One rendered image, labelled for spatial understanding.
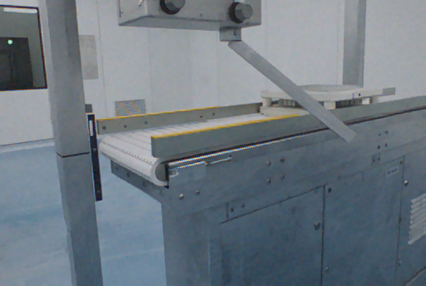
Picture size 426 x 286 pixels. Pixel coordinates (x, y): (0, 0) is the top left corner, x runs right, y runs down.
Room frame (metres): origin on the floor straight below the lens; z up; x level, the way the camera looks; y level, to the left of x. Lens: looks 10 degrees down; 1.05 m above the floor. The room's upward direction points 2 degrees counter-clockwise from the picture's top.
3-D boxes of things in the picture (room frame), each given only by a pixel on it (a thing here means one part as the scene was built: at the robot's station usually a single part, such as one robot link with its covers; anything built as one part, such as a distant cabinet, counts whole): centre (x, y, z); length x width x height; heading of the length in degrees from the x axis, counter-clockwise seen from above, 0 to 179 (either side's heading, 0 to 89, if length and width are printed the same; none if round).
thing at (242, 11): (0.57, -0.05, 1.15); 0.03 x 0.03 x 0.04; 36
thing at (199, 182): (1.03, -0.36, 0.86); 1.30 x 0.29 x 0.10; 126
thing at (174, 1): (0.49, 0.05, 1.15); 0.03 x 0.02 x 0.04; 126
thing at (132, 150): (1.03, -0.36, 0.89); 1.35 x 0.25 x 0.05; 126
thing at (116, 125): (1.13, -0.27, 0.93); 1.32 x 0.02 x 0.03; 126
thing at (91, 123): (0.74, 0.27, 0.86); 0.02 x 0.01 x 0.20; 126
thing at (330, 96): (0.98, -0.30, 0.98); 0.25 x 0.24 x 0.02; 37
